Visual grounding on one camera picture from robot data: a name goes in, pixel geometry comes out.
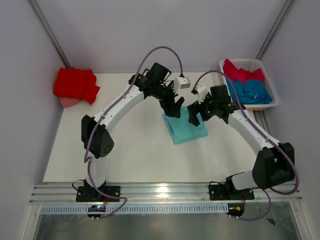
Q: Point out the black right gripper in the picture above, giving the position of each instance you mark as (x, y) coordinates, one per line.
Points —
(195, 108)

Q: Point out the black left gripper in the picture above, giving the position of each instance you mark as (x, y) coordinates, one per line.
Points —
(171, 108)

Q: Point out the teal t shirt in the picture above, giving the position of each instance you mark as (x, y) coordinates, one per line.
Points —
(181, 131)

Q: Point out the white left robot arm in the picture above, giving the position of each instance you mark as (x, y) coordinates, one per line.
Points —
(96, 130)

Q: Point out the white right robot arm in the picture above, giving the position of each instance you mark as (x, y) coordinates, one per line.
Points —
(275, 161)

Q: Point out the magenta t shirt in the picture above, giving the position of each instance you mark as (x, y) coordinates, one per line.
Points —
(240, 74)

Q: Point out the blue t shirt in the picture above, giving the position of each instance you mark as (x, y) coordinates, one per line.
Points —
(253, 92)

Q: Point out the white plastic basket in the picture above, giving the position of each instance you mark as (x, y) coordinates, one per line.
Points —
(252, 65)

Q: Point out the red folded t shirt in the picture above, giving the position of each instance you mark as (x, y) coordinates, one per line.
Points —
(76, 83)

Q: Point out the pink folded t shirt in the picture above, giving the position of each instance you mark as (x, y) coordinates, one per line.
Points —
(67, 102)

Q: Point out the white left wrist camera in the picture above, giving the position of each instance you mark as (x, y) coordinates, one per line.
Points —
(181, 82)

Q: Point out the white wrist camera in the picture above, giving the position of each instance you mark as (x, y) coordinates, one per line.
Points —
(201, 91)
(181, 82)

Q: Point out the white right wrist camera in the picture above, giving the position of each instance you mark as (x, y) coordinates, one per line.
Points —
(201, 91)

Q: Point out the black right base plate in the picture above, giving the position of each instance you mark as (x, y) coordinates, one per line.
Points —
(220, 192)

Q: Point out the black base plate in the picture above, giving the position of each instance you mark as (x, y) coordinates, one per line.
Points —
(89, 194)
(220, 192)

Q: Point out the white slotted cable duct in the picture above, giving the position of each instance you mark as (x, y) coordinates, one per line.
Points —
(161, 208)

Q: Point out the aluminium mounting rail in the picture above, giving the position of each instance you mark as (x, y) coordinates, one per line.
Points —
(155, 193)

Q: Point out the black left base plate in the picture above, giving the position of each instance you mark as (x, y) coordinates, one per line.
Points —
(89, 194)

